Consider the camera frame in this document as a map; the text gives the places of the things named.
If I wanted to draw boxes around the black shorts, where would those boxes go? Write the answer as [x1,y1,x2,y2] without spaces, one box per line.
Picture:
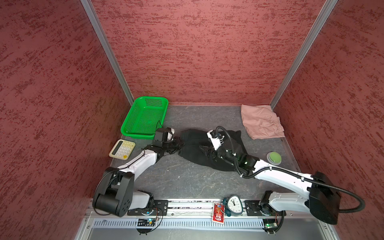
[178,129,235,172]

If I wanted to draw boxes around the pink shorts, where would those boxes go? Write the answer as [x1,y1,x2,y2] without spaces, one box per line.
[241,105,285,140]

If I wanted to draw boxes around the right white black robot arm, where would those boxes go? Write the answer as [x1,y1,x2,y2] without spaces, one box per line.
[206,148,341,225]

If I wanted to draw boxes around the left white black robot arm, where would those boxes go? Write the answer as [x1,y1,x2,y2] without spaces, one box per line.
[92,138,184,217]

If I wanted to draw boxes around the green plastic basket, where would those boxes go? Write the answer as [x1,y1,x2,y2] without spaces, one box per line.
[121,96,169,140]

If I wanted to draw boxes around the beige yellow calculator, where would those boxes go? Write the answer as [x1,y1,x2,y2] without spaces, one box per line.
[109,139,136,160]

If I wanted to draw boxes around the white teal alarm clock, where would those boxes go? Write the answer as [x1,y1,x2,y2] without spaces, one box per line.
[223,195,244,217]

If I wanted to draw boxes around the red card packet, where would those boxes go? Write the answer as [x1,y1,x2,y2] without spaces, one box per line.
[212,202,225,224]

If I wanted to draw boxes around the right small circuit board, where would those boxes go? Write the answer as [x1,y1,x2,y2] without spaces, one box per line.
[263,219,279,232]

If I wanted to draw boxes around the small circuit board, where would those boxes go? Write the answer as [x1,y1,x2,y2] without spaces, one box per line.
[263,219,279,232]
[137,218,157,228]

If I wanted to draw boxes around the left small circuit board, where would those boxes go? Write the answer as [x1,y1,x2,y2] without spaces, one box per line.
[137,218,157,228]

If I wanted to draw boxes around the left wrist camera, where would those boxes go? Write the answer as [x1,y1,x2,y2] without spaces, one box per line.
[154,128,175,143]

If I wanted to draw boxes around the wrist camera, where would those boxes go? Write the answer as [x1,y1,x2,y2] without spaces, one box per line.
[154,128,175,143]
[207,130,225,151]

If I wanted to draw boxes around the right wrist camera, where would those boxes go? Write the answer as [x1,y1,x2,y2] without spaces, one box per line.
[207,130,225,151]

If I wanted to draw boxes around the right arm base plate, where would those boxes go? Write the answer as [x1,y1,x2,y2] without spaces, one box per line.
[244,200,287,217]

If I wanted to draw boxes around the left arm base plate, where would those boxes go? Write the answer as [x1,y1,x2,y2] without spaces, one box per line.
[127,200,169,217]

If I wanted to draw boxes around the aluminium front rail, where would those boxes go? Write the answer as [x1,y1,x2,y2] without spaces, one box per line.
[75,199,340,240]

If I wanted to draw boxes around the black corrugated cable hose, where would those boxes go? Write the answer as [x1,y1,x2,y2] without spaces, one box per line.
[214,125,366,214]

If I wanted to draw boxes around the left aluminium corner post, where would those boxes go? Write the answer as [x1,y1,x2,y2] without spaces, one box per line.
[81,0,135,105]

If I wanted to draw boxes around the aluminium corner post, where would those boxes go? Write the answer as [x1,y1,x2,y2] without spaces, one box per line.
[270,0,338,110]
[81,0,135,105]

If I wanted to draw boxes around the right aluminium corner post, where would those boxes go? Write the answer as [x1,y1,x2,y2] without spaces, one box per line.
[270,0,338,110]

